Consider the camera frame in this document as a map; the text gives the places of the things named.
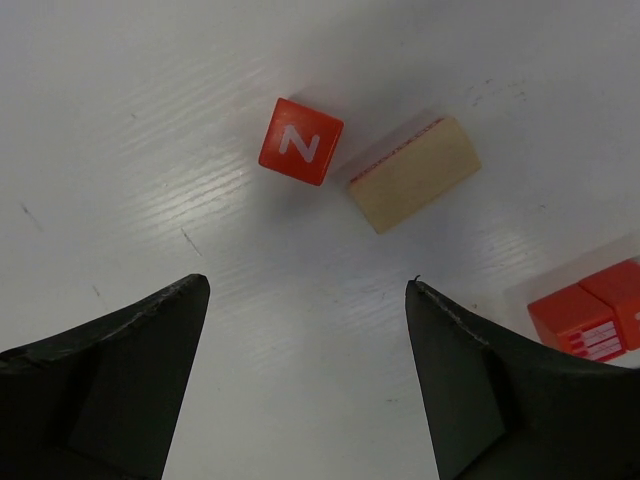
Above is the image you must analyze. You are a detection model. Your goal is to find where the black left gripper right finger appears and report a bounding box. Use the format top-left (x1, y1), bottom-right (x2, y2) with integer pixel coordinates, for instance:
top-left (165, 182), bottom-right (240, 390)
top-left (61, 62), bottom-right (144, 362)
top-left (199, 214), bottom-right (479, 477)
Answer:
top-left (405, 280), bottom-right (639, 479)

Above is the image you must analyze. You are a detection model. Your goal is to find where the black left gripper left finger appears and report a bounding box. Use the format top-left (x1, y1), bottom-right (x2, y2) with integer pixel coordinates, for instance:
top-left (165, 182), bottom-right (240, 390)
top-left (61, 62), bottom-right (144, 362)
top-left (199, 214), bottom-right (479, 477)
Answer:
top-left (1, 274), bottom-right (210, 479)

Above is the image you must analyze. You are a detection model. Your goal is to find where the long natural wood block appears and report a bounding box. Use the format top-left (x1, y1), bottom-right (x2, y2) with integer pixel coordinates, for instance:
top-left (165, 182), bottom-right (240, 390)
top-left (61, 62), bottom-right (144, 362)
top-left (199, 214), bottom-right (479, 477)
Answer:
top-left (348, 117), bottom-right (482, 234)

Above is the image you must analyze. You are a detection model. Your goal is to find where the red cube white pattern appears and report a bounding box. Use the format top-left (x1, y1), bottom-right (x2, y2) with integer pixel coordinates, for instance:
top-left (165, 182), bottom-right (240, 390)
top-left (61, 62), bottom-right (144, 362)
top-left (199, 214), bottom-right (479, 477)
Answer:
top-left (527, 284), bottom-right (627, 362)

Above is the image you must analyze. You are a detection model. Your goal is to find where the red cube letter R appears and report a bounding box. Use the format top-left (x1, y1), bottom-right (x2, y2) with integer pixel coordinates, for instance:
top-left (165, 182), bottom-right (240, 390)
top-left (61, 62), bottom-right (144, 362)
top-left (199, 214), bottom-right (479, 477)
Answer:
top-left (579, 259), bottom-right (640, 351)

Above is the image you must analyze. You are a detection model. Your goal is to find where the red cube white letter N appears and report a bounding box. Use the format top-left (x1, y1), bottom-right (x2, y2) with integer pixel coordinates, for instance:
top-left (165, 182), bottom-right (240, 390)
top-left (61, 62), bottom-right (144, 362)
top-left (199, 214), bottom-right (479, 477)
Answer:
top-left (258, 98), bottom-right (344, 186)

